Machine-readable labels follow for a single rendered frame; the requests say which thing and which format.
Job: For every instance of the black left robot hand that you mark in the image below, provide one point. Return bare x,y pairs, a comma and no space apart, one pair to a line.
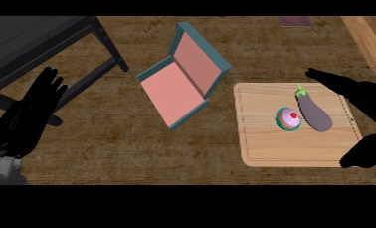
29,115

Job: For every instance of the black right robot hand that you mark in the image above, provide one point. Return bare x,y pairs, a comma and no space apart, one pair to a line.
360,92

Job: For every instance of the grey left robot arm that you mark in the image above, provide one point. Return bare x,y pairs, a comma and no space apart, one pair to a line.
10,170

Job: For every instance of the pink cupcake with cherry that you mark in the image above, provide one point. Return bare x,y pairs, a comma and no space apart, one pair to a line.
287,118

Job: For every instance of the pale wooden cutting board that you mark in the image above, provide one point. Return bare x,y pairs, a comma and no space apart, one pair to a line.
289,139

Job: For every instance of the pink and teal open box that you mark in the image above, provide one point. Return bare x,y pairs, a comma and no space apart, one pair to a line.
183,77

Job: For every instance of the purple eggplant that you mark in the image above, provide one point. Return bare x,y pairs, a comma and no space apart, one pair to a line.
312,111

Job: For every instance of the pale wooden plank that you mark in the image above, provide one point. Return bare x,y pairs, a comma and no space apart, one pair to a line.
361,38

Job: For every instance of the dark grey appliance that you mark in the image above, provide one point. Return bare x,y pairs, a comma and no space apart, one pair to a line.
45,51

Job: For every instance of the purple flat object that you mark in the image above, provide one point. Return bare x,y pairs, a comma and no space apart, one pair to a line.
295,21

